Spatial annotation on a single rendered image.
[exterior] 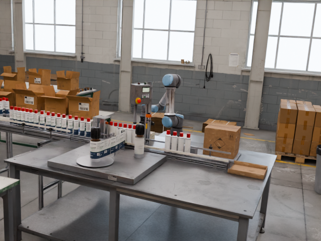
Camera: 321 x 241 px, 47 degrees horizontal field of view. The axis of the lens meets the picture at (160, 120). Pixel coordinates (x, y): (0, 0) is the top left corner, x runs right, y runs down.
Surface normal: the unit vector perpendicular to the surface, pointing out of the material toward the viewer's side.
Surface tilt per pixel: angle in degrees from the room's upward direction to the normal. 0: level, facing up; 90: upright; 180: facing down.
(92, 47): 90
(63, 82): 89
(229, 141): 90
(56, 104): 90
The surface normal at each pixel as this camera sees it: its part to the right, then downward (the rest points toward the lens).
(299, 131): -0.31, 0.19
